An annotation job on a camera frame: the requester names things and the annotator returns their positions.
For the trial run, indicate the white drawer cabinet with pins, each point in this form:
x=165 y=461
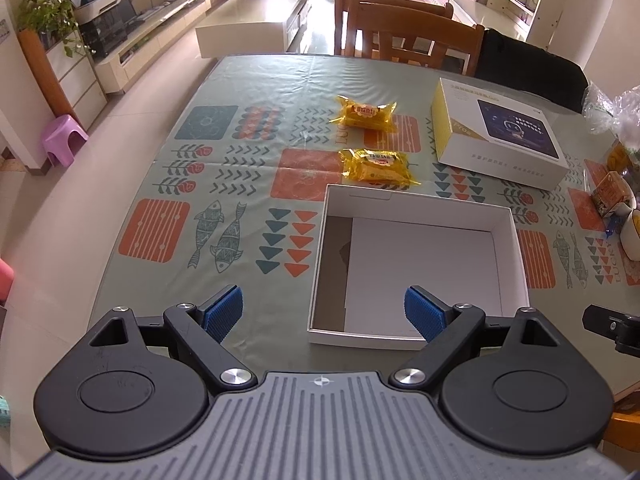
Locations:
x=70 y=80

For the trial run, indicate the green potted plant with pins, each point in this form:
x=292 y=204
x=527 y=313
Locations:
x=47 y=5

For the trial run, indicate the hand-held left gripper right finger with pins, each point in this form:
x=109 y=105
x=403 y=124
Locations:
x=425 y=312

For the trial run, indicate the white printer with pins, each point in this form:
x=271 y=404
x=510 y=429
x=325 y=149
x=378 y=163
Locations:
x=97 y=5

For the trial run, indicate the desktop with patterned tablecloth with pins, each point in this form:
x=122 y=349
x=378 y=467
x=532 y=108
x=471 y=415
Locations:
x=250 y=85

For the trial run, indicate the white coffee table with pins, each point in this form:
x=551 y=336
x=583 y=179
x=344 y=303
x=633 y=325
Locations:
x=245 y=35

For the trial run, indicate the small orange carton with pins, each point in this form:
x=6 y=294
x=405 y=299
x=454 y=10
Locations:
x=612 y=192

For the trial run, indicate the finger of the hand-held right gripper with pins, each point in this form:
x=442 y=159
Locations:
x=606 y=321

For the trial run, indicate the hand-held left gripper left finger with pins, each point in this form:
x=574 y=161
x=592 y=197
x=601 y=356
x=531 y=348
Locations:
x=222 y=312

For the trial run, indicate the white television cabinet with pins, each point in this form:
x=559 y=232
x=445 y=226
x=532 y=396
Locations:
x=150 y=30

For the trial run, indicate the black bag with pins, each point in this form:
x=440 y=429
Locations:
x=530 y=67

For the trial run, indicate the white cup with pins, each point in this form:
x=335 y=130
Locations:
x=631 y=235

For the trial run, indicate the clear plastic bag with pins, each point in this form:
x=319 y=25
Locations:
x=612 y=110

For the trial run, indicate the white product box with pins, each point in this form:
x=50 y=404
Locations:
x=505 y=132

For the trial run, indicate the yellow snack packet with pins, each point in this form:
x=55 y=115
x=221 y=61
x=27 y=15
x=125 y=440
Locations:
x=379 y=165
x=364 y=112

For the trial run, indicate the purple plastic stool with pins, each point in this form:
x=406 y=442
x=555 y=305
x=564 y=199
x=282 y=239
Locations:
x=62 y=137

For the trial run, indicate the pink object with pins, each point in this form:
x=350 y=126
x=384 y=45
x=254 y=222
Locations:
x=4 y=280

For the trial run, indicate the white cardboard box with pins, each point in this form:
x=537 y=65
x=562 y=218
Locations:
x=415 y=270

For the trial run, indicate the black storage rack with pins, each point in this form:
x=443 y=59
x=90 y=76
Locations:
x=105 y=32

